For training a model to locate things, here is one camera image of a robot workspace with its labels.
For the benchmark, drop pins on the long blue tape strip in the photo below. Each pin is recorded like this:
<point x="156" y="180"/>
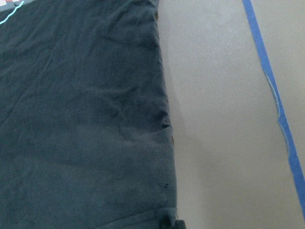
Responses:
<point x="293" y="159"/>

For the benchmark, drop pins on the black graphic t-shirt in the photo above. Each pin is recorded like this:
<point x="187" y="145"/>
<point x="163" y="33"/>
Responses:
<point x="85" y="133"/>

